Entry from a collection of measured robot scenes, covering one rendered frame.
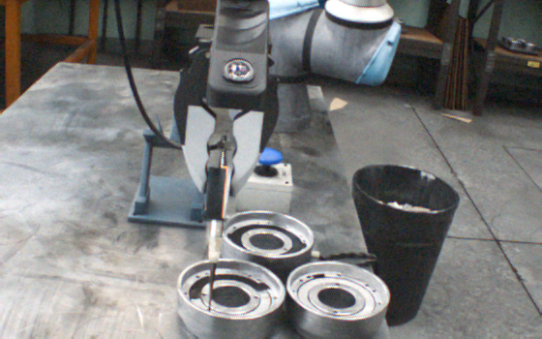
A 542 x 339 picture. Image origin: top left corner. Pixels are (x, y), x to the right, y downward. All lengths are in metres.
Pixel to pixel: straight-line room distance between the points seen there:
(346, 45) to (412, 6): 3.71
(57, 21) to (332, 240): 4.21
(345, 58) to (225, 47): 0.58
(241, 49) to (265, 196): 0.36
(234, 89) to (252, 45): 0.05
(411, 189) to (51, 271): 1.59
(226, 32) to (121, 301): 0.30
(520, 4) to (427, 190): 3.08
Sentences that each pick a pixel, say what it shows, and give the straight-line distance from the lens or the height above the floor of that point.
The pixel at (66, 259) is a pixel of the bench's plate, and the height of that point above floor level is 0.80.
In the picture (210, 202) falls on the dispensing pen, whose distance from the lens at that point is 0.61.
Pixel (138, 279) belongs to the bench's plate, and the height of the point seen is 0.80.
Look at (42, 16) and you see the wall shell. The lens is 4.93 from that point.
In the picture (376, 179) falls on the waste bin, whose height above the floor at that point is 0.39.
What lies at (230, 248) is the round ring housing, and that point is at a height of 0.84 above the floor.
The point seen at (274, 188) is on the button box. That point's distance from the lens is 0.85.
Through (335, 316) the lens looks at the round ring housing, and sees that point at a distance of 0.62.
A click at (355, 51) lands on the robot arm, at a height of 0.97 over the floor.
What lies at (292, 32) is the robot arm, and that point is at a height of 0.98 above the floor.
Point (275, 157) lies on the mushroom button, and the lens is 0.86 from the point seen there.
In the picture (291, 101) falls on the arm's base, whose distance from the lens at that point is 1.15.
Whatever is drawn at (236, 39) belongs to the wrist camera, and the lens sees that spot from 0.53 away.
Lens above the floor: 1.20
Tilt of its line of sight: 23 degrees down
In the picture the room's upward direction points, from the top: 8 degrees clockwise
